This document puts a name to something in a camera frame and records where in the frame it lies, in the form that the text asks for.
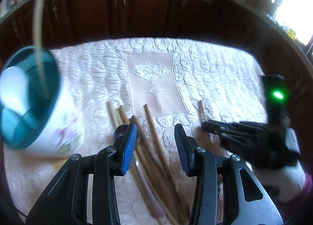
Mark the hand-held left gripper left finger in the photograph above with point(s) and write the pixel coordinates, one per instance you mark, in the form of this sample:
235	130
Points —
128	149

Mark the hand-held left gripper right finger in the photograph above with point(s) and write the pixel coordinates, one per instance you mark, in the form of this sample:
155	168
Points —
182	149

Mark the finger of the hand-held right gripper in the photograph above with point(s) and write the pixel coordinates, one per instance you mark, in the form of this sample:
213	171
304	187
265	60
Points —
220	126
233	141

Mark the white floral mug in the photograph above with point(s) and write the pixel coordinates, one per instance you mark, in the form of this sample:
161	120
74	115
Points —
66	122

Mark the person's right forearm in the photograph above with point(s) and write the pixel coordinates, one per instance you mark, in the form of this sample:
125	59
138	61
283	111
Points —
286	181

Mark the white quilted tablecloth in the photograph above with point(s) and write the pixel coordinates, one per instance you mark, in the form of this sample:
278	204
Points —
215	80

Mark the maroon clothing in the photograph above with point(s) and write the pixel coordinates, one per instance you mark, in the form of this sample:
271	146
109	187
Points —
308	185

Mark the dark wooden base cabinets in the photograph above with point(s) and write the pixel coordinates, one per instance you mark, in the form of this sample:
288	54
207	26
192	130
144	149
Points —
151	9

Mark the bright window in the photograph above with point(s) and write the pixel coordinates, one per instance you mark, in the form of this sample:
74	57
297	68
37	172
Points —
296	4

